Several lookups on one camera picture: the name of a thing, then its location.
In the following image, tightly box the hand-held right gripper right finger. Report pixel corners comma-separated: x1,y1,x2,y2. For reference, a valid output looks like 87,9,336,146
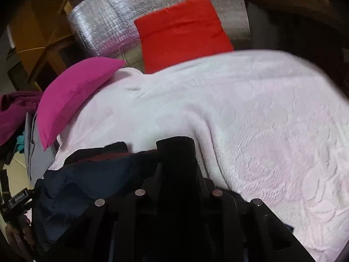
176,136,315,262

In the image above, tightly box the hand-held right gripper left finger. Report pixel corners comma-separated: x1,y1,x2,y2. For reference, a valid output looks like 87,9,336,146
56,139,178,262

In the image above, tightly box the navy blue jacket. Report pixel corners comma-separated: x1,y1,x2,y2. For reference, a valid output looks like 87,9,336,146
32,141,295,255

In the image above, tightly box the person's left hand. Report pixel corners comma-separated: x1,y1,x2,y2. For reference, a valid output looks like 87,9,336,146
6,216,35,249

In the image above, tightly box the grey cloth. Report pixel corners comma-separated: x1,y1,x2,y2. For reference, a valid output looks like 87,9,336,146
24,111,59,182

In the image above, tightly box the teal cloth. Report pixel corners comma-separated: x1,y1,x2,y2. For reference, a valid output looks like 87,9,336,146
15,135,28,153

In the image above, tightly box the pale pink embossed blanket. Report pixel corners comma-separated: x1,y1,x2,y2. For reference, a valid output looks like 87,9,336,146
49,49,349,262

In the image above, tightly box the dark magenta cloth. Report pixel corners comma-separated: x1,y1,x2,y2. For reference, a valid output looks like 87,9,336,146
0,91,44,149

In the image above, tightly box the pink cloth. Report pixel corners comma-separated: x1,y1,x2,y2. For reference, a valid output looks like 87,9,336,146
36,57,126,151

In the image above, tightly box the red cloth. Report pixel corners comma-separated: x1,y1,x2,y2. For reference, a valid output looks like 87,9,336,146
133,0,235,74

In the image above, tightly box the silver foil mat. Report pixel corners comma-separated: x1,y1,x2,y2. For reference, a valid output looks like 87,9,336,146
67,0,251,70

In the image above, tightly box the wooden furniture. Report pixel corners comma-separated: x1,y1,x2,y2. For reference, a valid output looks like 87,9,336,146
7,0,92,92

